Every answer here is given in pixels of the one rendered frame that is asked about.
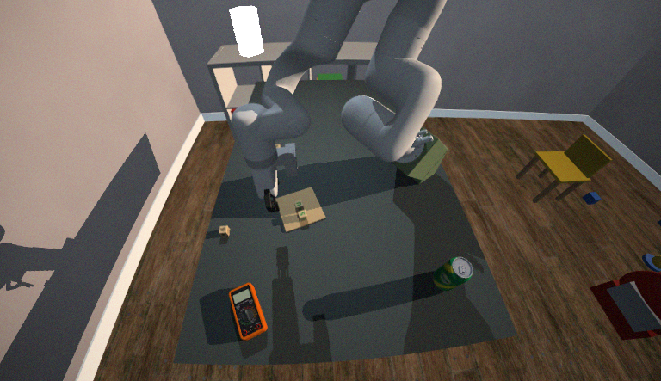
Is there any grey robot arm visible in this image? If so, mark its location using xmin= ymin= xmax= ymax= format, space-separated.
xmin=232 ymin=0 xmax=447 ymax=177

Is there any green and yellow drink can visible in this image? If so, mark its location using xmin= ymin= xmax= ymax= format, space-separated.
xmin=433 ymin=257 xmax=473 ymax=291

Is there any orange digital multimeter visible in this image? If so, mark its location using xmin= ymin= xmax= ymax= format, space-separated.
xmin=229 ymin=283 xmax=267 ymax=341

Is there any tan square mat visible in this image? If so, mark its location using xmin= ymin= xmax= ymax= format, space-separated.
xmin=276 ymin=187 xmax=326 ymax=232

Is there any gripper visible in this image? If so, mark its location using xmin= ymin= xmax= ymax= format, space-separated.
xmin=248 ymin=166 xmax=280 ymax=212

